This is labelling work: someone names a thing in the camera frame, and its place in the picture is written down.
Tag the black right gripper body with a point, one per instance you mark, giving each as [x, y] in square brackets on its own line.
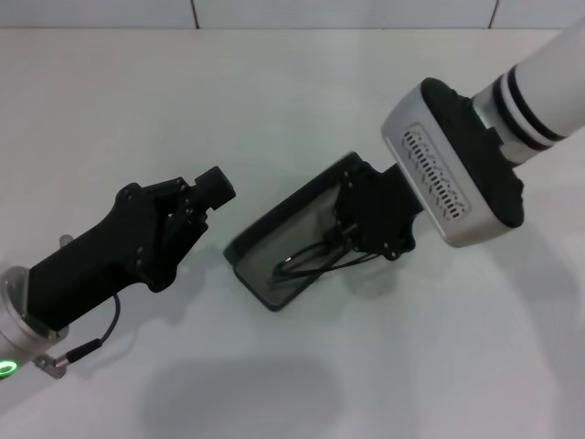
[375, 210]

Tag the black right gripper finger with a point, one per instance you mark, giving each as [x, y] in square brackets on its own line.
[336, 233]
[354, 250]

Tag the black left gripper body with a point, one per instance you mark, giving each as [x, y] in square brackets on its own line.
[105, 260]

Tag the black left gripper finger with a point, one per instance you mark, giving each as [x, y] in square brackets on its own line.
[187, 233]
[215, 189]

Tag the black glasses case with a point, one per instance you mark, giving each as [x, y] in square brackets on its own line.
[297, 219]

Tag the black glasses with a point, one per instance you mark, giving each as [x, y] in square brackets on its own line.
[288, 261]

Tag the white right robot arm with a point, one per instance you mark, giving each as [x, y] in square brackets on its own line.
[544, 87]

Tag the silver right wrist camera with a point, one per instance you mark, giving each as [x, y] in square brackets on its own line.
[448, 183]

